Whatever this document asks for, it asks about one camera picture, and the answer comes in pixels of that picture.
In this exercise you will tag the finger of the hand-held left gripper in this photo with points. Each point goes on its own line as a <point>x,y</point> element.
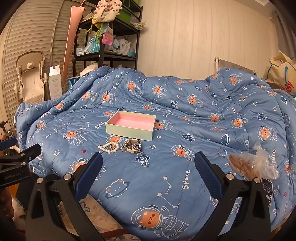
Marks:
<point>25,154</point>

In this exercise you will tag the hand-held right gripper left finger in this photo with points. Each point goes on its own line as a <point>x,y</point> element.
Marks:
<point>90,171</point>

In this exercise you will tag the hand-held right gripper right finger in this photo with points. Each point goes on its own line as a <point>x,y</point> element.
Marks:
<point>207,173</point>

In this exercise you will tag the green box with pink lining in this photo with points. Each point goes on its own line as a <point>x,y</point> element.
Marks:
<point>129,134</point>

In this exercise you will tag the clear plastic snack bag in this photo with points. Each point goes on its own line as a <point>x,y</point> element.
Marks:
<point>242,164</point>

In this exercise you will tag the floral bed sheet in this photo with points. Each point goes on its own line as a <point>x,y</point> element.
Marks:
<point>97,215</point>

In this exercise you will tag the blue printed blanket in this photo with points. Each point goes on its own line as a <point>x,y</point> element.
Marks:
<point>161,162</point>

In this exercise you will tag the dark printed packet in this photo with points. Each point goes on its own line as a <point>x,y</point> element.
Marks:
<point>268,192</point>

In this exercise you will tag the tall white carton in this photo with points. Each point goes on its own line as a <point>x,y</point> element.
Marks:
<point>55,83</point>

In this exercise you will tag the white baby seat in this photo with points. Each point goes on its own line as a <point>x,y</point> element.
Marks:
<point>30,74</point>

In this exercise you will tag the blue package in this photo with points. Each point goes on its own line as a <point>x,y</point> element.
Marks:
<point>73,82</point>

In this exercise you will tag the black metal shelf rack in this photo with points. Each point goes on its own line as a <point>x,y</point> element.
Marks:
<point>101,54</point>

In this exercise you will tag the blue tissue packs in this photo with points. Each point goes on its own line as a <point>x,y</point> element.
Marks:
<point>92,46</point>

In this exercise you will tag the yellow shopping bag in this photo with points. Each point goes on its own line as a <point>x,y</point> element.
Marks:
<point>281,69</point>

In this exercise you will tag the white plastic basket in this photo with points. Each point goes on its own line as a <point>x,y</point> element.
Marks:
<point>123,47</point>

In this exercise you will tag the pink knit pouch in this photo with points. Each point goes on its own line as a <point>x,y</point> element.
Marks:
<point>107,39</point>

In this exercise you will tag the crumpled paper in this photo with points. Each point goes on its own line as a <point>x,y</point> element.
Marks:
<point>140,25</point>

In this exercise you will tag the green storage box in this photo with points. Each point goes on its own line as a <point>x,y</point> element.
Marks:
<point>126,15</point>

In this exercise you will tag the beige plush toy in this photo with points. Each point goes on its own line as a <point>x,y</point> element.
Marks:
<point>105,10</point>

